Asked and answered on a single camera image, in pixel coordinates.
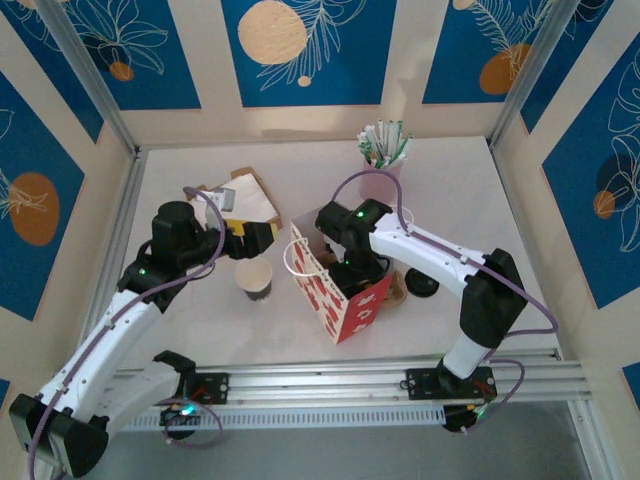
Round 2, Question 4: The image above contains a brown pulp cup carrier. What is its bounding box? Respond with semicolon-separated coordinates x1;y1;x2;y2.
312;252;341;274
384;272;407;305

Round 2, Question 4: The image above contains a white paper napkin stack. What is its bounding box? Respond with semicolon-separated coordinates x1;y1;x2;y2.
214;173;279;224

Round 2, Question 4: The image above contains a red white paper bag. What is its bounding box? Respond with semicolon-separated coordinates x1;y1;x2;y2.
282;202;416;345

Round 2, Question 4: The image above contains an open black paper cup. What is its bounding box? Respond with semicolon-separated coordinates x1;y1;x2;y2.
234;256;274;303

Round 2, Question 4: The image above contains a pink straw holder cup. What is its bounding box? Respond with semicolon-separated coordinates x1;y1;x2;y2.
359;157;403;207

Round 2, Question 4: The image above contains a loose black plastic lid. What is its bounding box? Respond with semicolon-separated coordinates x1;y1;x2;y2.
405;267;441;300

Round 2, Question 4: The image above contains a black left controller board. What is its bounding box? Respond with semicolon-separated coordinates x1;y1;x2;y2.
159;403;201;442

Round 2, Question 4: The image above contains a black controller board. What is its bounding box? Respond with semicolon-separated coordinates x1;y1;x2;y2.
442;403;489;435
159;403;201;442

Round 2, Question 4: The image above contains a black right controller board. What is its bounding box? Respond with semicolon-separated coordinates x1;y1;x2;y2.
442;403;489;435

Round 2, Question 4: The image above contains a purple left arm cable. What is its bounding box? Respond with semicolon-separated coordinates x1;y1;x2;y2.
27;185;224;479

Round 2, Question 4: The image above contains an aluminium side rail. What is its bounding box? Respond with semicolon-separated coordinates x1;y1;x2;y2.
84;148;147;321

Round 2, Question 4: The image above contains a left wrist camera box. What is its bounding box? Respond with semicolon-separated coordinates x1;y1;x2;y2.
205;188;236;215

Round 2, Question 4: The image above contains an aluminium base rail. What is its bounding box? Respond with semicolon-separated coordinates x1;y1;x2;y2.
42;349;586;414

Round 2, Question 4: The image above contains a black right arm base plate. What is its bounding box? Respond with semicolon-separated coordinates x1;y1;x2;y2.
405;367;497;401

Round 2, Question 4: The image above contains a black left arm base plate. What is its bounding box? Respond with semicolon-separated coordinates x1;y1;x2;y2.
179;370;231;407

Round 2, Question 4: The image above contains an aluminium frame post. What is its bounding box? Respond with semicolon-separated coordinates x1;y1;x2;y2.
34;0;141;159
488;0;574;151

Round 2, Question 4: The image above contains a grey slotted cable duct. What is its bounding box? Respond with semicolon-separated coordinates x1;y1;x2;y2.
107;405;446;432

